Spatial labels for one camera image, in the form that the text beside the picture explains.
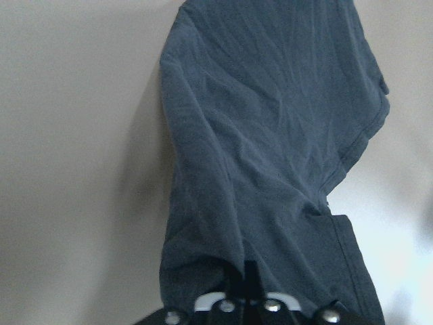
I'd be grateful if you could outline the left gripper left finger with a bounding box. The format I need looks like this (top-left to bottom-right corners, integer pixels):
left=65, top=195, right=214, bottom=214
left=223, top=262, right=245, bottom=301

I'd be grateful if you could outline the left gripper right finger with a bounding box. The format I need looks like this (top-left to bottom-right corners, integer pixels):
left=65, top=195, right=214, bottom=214
left=245, top=261, right=266, bottom=301

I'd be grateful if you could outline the black graphic t-shirt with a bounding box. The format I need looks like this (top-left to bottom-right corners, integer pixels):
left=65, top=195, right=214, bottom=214
left=160, top=1, right=389, bottom=324

